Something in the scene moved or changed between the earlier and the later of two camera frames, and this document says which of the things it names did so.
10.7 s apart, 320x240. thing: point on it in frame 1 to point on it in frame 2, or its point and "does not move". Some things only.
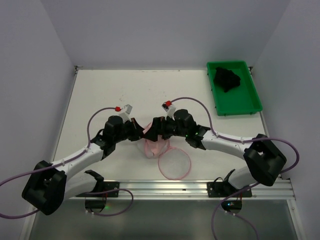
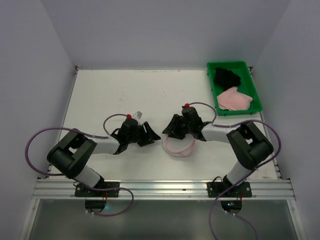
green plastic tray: (242, 99) does not move
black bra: (226, 79) does not move
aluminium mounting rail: (268, 189) does not move
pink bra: (156, 149) to (231, 99)
